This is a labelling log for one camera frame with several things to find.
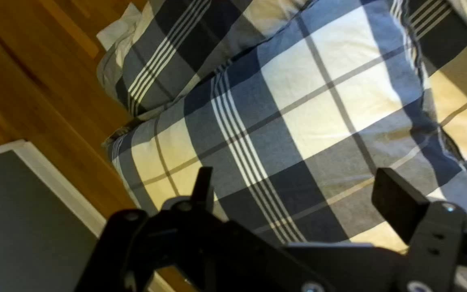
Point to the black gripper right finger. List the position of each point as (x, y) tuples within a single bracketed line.
[(401, 204)]

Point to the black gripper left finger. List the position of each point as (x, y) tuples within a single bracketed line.
[(201, 194)]

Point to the blue plaid top pillow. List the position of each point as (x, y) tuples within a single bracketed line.
[(297, 128)]

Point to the plaid bed comforter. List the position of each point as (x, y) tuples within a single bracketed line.
[(441, 34)]

